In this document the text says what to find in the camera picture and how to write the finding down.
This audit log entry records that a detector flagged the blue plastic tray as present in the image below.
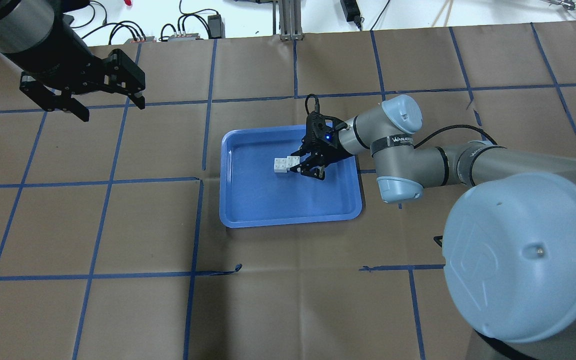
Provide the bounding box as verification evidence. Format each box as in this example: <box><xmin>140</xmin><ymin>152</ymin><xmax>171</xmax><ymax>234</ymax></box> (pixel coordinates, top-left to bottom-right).
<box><xmin>219</xmin><ymin>125</ymin><xmax>363</xmax><ymax>228</ymax></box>

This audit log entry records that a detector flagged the aluminium frame post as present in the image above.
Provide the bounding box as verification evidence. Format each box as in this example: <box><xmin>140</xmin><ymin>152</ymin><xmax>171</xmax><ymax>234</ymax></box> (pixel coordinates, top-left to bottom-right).
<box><xmin>271</xmin><ymin>0</ymin><xmax>304</xmax><ymax>42</ymax></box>

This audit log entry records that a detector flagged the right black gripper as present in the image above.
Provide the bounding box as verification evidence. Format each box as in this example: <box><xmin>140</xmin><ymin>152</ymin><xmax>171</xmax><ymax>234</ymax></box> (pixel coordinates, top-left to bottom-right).
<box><xmin>290</xmin><ymin>112</ymin><xmax>352</xmax><ymax>181</ymax></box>

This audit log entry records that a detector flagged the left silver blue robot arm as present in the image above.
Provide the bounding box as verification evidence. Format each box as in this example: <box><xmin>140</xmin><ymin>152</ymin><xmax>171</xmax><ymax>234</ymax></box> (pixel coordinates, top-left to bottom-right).
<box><xmin>0</xmin><ymin>0</ymin><xmax>146</xmax><ymax>122</ymax></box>

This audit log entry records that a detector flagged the black power adapter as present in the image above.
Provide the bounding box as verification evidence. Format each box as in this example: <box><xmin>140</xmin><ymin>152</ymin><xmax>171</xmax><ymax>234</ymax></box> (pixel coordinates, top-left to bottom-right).
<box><xmin>339</xmin><ymin>0</ymin><xmax>362</xmax><ymax>23</ymax></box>

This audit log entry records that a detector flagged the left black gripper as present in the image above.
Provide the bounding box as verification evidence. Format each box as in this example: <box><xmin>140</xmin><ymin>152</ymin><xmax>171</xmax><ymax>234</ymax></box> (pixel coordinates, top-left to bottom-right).
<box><xmin>19</xmin><ymin>48</ymin><xmax>146</xmax><ymax>123</ymax></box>

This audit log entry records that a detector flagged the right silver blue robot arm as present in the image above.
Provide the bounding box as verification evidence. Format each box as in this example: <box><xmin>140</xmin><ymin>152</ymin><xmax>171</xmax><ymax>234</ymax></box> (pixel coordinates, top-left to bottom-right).
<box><xmin>286</xmin><ymin>95</ymin><xmax>576</xmax><ymax>360</ymax></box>

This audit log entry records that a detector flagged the white block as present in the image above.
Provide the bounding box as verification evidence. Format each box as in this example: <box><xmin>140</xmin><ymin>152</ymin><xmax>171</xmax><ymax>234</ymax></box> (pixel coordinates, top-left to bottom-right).
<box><xmin>273</xmin><ymin>157</ymin><xmax>289</xmax><ymax>174</ymax></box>
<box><xmin>286</xmin><ymin>155</ymin><xmax>301</xmax><ymax>170</ymax></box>

